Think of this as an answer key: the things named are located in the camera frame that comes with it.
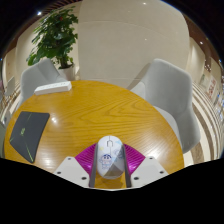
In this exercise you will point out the white cartoon-print computer mouse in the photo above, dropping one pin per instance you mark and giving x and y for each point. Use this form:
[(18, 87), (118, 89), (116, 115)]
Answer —
[(110, 156)]

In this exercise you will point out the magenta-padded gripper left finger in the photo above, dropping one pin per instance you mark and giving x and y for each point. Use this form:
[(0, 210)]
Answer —
[(71, 170)]

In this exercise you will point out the poster display stand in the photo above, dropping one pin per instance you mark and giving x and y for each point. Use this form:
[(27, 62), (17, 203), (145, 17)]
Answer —
[(212, 89)]

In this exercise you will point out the black mouse pad green lines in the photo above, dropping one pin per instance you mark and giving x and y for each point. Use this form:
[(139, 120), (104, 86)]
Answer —
[(28, 133)]

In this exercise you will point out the green leafy potted plant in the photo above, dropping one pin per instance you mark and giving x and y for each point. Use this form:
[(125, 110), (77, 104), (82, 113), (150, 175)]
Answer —
[(53, 36)]

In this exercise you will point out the grey shell chair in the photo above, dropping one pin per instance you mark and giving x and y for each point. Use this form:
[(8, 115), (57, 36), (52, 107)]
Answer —
[(35, 78), (170, 93)]

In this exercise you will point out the white power strip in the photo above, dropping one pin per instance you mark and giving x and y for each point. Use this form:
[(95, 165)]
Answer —
[(52, 88)]

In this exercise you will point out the small pale distant chair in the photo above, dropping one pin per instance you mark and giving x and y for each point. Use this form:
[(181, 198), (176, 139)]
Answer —
[(10, 86)]

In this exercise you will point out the white plant pot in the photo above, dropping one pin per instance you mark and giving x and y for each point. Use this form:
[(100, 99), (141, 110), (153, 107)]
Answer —
[(67, 72)]

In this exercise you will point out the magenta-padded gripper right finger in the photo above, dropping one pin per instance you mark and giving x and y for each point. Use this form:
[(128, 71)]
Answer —
[(150, 170)]

